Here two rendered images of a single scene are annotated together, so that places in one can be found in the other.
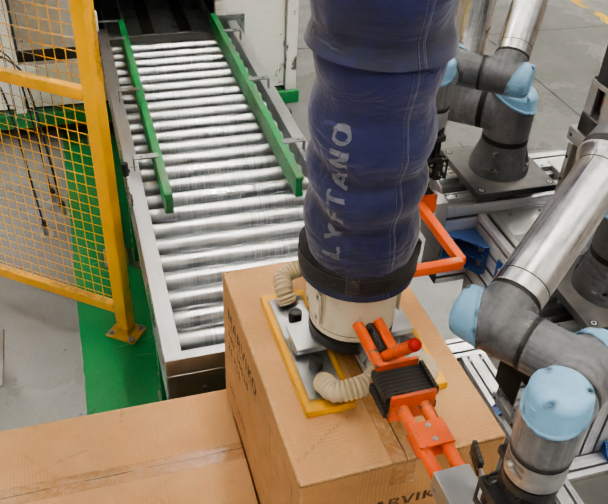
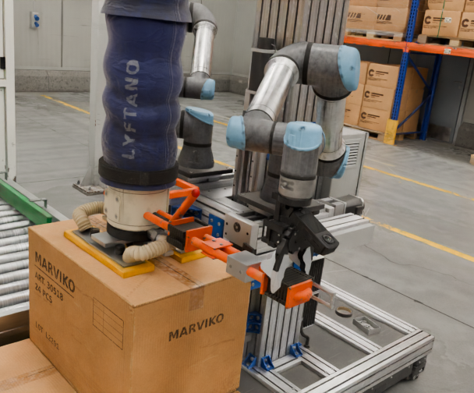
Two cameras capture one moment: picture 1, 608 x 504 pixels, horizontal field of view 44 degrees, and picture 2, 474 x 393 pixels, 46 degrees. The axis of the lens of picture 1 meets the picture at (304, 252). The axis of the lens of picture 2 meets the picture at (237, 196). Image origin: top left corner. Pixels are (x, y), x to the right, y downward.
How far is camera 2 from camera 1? 0.66 m
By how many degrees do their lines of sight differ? 30
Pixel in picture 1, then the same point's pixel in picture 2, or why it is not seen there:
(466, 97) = not seen: hidden behind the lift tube
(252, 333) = (65, 249)
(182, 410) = not seen: outside the picture
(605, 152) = (281, 61)
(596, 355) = not seen: hidden behind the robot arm
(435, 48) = (182, 12)
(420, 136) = (177, 70)
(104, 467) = not seen: outside the picture
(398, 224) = (168, 132)
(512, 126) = (202, 132)
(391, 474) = (190, 299)
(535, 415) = (295, 138)
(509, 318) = (261, 122)
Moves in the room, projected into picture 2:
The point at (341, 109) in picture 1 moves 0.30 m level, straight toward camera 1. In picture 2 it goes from (131, 50) to (159, 61)
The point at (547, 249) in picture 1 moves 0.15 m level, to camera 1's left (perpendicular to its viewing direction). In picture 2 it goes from (268, 96) to (210, 93)
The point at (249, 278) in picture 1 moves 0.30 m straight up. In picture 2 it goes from (50, 227) to (50, 132)
